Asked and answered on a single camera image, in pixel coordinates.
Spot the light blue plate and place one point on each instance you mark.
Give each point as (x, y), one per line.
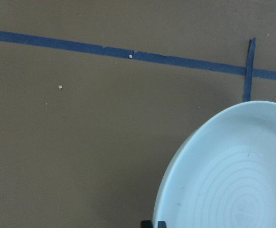
(224, 174)

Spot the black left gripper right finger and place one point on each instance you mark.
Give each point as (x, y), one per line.
(161, 224)

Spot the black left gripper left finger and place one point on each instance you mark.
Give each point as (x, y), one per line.
(146, 224)

